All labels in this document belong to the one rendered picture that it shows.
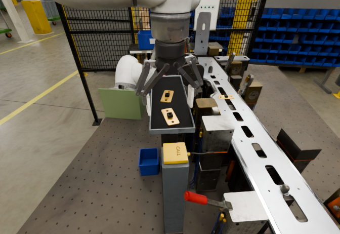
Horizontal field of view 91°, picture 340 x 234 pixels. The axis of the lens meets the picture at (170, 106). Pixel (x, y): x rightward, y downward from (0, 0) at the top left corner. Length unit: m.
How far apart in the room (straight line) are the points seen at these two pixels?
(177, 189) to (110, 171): 0.55
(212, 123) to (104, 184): 0.63
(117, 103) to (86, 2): 0.92
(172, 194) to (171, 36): 0.43
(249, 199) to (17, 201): 1.91
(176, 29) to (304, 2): 3.12
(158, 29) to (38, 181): 1.95
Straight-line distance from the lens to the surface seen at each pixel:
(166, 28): 0.39
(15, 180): 2.29
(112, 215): 0.91
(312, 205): 0.69
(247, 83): 1.06
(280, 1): 3.33
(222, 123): 0.63
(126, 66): 1.26
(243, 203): 0.53
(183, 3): 0.39
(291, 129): 0.86
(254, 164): 0.69
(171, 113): 0.55
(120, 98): 1.21
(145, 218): 0.87
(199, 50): 1.62
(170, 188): 0.53
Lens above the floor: 1.51
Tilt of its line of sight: 36 degrees down
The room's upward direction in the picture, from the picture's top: straight up
